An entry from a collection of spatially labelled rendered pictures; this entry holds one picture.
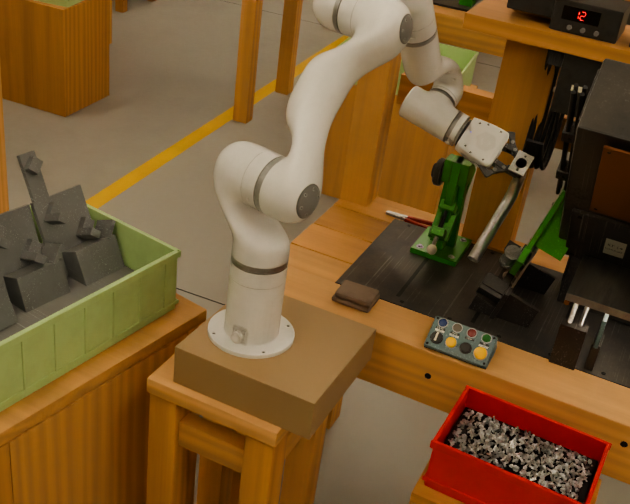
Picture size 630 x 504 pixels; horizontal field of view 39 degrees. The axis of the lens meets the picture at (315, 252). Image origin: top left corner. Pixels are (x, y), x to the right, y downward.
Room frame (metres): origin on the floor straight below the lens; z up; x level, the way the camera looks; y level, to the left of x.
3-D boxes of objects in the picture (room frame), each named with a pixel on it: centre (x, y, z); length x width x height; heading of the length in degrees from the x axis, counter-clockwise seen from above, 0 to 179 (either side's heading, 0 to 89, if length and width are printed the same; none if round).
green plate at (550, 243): (1.88, -0.56, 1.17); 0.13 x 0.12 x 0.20; 68
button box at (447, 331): (1.70, -0.36, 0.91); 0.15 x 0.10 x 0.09; 68
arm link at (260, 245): (1.62, 0.14, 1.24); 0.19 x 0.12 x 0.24; 54
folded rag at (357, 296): (1.85, -0.11, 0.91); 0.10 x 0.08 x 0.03; 69
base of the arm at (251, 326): (1.60, 0.11, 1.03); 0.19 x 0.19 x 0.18
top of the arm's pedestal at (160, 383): (1.59, 0.11, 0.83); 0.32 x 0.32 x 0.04; 68
